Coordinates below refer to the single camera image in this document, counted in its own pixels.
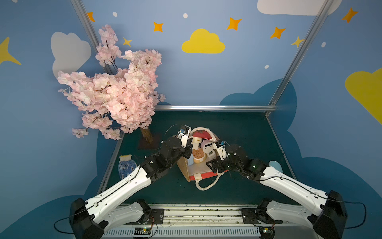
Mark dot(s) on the aluminium floor rail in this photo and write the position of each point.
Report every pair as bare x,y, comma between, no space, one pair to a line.
106,177
281,149

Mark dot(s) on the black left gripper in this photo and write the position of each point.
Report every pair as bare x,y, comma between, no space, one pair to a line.
187,144

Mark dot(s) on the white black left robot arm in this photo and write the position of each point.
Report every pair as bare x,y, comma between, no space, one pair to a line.
90,219

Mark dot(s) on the blue white work glove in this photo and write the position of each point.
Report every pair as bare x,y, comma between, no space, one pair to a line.
126,166

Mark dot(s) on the left small circuit board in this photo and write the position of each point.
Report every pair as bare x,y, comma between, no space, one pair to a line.
142,232

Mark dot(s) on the aluminium right floor rail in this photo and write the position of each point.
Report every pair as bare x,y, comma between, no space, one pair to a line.
281,149

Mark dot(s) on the light blue brush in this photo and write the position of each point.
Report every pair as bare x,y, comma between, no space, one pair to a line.
276,165

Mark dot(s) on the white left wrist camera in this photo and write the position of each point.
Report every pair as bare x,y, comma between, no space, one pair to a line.
183,135

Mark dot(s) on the aluminium left floor rail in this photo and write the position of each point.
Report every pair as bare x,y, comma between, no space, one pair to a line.
106,177

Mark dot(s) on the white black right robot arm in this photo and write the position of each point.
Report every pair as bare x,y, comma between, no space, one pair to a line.
326,211

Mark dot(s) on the aluminium left corner post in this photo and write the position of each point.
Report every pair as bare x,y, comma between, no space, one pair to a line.
86,23

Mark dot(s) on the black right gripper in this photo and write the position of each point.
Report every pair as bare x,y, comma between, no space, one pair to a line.
220,164

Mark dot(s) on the aluminium back frame rail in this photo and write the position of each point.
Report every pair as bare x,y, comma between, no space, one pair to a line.
212,108

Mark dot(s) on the right small circuit board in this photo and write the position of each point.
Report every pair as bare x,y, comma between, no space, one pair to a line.
266,233

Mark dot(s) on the aluminium corner post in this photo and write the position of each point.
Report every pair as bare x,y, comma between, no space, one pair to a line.
86,23
318,22

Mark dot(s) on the metal base rail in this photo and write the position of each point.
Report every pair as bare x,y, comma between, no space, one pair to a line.
213,221

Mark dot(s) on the small circuit board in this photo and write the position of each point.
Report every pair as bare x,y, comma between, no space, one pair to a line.
266,233
142,232

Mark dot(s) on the pink cherry blossom tree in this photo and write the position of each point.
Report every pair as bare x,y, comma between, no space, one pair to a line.
119,103

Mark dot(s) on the white rectangular digital clock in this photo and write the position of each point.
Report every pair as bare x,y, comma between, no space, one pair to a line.
208,148

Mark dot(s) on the aluminium right corner post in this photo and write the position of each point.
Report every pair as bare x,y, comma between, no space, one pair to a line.
318,22

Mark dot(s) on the beige red canvas tote bag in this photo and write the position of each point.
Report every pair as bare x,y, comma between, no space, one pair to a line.
203,177

